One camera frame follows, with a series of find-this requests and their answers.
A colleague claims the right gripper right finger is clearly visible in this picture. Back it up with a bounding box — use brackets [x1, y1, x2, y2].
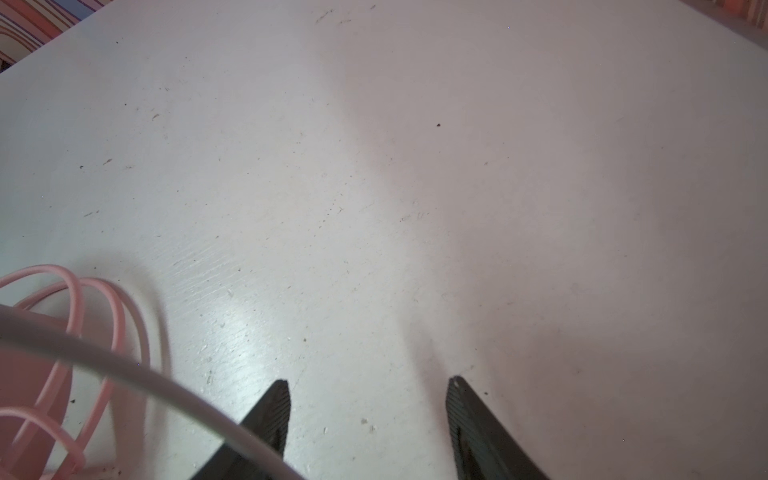
[445, 376, 548, 480]

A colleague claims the pink headphone cable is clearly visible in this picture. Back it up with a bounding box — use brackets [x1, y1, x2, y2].
[0, 265, 152, 480]

